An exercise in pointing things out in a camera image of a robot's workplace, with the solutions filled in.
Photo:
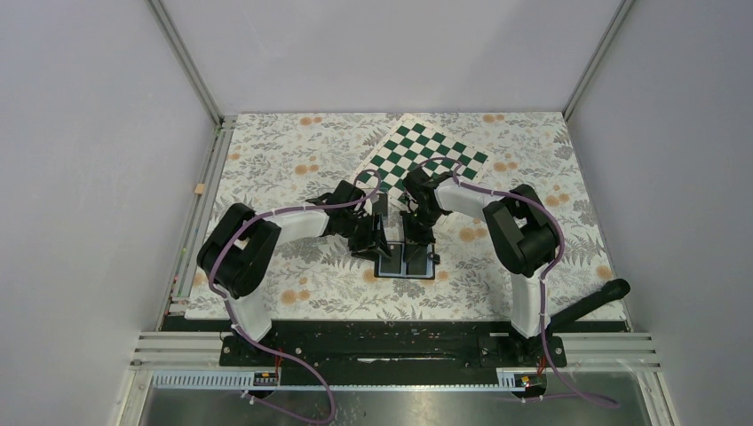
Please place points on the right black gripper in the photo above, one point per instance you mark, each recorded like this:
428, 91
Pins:
413, 237

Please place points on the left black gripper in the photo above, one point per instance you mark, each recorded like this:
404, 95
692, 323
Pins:
374, 238

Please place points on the black leather card holder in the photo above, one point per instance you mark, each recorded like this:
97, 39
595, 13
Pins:
404, 275

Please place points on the clear acrylic card stand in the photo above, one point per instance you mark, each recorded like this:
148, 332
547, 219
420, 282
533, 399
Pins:
380, 205

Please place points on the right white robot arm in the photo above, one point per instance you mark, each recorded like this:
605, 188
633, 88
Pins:
525, 236

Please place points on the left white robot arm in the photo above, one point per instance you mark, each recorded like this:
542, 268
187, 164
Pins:
236, 255

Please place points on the green white checkerboard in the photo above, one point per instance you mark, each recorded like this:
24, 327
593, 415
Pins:
412, 143

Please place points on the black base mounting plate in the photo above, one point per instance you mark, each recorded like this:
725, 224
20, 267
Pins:
389, 349

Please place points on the grey slotted cable duct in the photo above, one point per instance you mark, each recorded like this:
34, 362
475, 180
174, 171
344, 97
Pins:
496, 379

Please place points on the black cylindrical handle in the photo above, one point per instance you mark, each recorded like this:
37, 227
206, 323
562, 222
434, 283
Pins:
610, 291

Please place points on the aluminium frame rails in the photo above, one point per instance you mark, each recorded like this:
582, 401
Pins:
177, 352

